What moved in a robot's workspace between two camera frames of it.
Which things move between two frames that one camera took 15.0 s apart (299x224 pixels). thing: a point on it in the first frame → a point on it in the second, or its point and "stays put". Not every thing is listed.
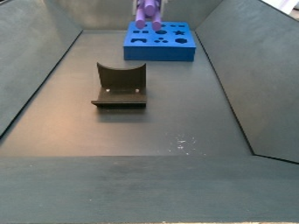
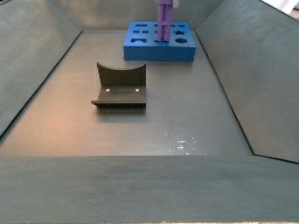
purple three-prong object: (149, 9) → (165, 13)
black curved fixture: (123, 87) stays put
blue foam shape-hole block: (171, 44) stays put
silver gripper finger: (163, 2) → (175, 3)
